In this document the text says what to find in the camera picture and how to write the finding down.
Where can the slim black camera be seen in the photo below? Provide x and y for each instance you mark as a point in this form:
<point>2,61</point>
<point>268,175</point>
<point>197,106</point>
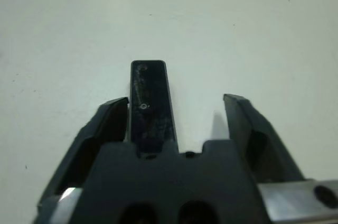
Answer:
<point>150,102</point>

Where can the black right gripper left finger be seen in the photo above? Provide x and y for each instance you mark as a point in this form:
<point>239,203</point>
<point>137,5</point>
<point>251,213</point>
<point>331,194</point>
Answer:
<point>87,139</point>

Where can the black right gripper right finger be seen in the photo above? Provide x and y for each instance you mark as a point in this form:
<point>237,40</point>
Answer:
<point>253,134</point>

